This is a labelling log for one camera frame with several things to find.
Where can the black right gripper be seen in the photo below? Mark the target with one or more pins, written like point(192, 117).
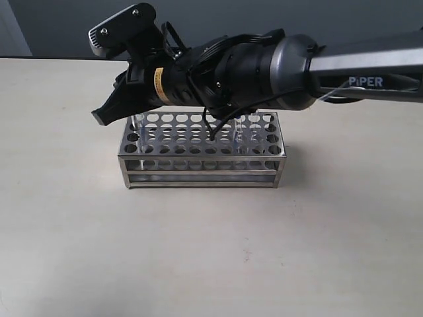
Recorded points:
point(156, 78)

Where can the blue-capped tube end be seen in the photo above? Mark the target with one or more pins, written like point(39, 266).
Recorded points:
point(138, 122)

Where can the blue-capped tube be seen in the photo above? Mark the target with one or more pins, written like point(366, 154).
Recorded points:
point(254, 127)
point(238, 135)

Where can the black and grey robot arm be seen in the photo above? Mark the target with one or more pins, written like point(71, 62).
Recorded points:
point(234, 76)

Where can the stainless steel test tube rack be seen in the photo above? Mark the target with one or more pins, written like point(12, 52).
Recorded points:
point(180, 153)

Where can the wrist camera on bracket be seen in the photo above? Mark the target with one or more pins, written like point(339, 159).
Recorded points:
point(109, 38)

